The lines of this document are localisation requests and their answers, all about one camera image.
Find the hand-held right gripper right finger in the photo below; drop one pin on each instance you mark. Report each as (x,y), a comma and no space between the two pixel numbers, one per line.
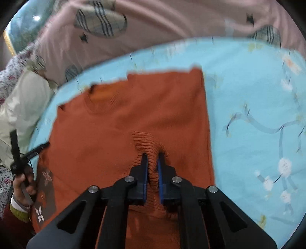
(160,177)

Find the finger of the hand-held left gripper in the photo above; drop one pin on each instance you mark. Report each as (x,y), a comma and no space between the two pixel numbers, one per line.
(37,149)
(14,146)

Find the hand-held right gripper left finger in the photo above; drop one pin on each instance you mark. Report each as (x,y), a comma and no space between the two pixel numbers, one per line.
(144,177)

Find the orange knit sweater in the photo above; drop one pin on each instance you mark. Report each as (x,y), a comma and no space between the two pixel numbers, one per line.
(133,110)

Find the person's left forearm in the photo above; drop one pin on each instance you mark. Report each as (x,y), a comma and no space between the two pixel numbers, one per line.
(14,222)

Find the person's left hand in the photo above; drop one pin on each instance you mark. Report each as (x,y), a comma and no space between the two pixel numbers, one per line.
(22,182)

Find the cream jacket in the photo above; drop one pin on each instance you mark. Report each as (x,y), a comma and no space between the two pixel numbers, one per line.
(21,107)

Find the white floral patterned cloth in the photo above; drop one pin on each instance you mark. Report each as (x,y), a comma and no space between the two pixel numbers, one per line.
(5,189)
(12,69)

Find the light blue floral bed sheet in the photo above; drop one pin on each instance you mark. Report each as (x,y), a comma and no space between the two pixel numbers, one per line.
(239,95)

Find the pink printed blanket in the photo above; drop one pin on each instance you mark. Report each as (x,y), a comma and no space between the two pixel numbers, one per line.
(167,24)

